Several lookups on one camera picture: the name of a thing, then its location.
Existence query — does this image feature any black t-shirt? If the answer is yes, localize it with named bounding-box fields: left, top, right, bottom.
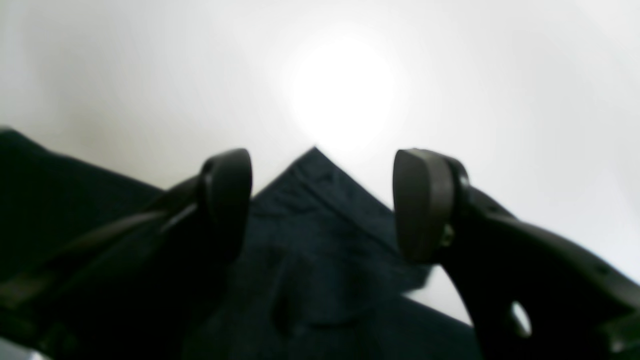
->
left=1, top=130, right=482, bottom=360

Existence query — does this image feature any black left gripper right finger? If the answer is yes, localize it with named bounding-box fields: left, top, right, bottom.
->
left=392, top=149, right=640, bottom=360

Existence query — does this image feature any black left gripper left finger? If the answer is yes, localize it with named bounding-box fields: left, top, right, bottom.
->
left=1, top=148, right=253, bottom=360

